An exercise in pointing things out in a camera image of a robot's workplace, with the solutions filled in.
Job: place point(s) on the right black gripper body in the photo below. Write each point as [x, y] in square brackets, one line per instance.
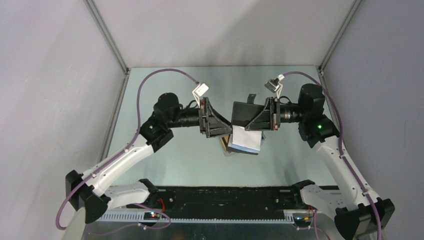
[285, 113]

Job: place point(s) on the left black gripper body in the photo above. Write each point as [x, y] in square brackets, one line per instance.
[194, 117]

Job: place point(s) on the black card holder wallet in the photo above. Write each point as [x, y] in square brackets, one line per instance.
[239, 115]

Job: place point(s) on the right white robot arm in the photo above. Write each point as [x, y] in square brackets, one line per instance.
[360, 211]

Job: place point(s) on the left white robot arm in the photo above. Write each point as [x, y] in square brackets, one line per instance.
[93, 190]

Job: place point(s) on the orange credit card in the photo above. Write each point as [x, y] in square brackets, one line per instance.
[224, 144]

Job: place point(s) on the clear plastic card tray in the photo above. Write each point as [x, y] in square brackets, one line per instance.
[249, 142]

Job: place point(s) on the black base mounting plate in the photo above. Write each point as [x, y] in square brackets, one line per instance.
[225, 203]

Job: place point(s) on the right controller board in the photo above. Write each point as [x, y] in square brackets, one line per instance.
[302, 223]

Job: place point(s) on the controller board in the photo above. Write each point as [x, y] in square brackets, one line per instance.
[151, 216]
[302, 223]

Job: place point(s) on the left controller board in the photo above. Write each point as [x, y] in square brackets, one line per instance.
[151, 216]

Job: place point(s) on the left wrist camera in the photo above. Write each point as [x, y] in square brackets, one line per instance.
[199, 91]

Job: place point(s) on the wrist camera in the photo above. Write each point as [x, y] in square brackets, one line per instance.
[199, 91]
[275, 85]

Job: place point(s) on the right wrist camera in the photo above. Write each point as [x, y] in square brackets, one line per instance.
[275, 85]

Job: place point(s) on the right aluminium frame post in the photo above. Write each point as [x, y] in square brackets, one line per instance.
[340, 33]

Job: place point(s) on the aluminium frame post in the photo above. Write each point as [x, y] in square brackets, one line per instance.
[106, 34]
[340, 33]

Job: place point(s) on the left aluminium frame post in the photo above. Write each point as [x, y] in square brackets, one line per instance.
[106, 34]

